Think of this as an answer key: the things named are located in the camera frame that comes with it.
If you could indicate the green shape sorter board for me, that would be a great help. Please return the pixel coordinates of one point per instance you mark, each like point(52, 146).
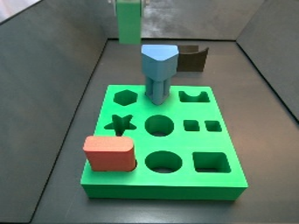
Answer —
point(186, 160)

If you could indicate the red rounded block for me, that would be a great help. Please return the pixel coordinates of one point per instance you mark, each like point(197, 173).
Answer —
point(110, 153)

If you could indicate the blue pentagon peg block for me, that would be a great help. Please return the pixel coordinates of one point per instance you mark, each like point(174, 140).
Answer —
point(159, 63)

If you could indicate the black curved fixture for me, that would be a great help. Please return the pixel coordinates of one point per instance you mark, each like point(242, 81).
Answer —
point(191, 58)

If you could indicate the green arch block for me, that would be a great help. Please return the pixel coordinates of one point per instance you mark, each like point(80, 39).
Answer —
point(129, 17)

